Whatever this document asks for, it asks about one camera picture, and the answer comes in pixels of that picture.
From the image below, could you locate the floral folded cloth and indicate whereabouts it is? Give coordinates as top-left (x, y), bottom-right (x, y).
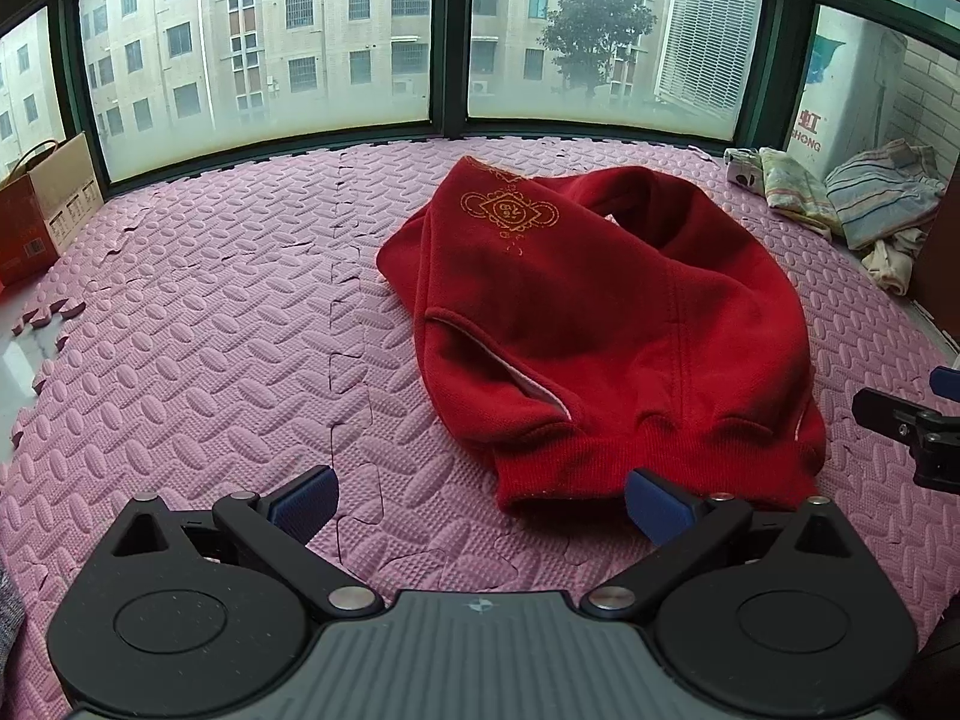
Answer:
top-left (759, 147), bottom-right (845, 238)

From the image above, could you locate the dark wooden furniture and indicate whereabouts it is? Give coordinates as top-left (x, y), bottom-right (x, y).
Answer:
top-left (906, 180), bottom-right (960, 362)

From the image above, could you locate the beige apartment building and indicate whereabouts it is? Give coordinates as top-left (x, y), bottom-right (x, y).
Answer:
top-left (0, 0), bottom-right (676, 166)

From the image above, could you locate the striped folded cloth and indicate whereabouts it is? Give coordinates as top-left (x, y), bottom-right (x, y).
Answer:
top-left (825, 139), bottom-right (948, 251)

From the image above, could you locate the brown paper shopping bag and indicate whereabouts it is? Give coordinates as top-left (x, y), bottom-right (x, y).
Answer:
top-left (0, 131), bottom-right (106, 288)

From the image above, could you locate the green tree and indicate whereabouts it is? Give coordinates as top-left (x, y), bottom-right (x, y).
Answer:
top-left (539, 0), bottom-right (662, 103)

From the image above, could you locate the small grey white cloth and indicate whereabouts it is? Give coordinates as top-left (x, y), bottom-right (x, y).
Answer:
top-left (724, 149), bottom-right (767, 189)

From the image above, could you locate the white louvred air conditioner unit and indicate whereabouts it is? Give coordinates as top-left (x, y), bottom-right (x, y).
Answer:
top-left (654, 0), bottom-right (765, 122)

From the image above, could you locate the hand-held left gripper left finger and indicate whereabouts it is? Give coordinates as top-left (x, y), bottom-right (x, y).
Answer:
top-left (100, 465), bottom-right (383, 618)

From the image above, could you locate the dark green window frame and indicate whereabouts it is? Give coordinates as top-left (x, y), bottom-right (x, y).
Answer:
top-left (0, 0), bottom-right (960, 188)

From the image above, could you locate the cream crumpled cloth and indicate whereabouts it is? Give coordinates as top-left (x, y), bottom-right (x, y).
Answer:
top-left (861, 227), bottom-right (928, 298)

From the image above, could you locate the grey knitted cloth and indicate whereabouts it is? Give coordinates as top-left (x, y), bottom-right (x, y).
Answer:
top-left (0, 562), bottom-right (28, 691)

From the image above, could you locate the white box with red print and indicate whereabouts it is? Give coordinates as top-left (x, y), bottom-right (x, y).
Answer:
top-left (787, 4), bottom-right (910, 175)

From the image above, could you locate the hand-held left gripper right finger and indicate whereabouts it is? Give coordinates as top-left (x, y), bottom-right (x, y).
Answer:
top-left (579, 467), bottom-right (860, 618)

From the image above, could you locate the pink foam floor mat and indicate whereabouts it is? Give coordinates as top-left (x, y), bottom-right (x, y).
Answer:
top-left (0, 136), bottom-right (960, 720)

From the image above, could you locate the red knitted sweater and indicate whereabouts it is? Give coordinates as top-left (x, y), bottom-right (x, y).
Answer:
top-left (375, 156), bottom-right (827, 517)

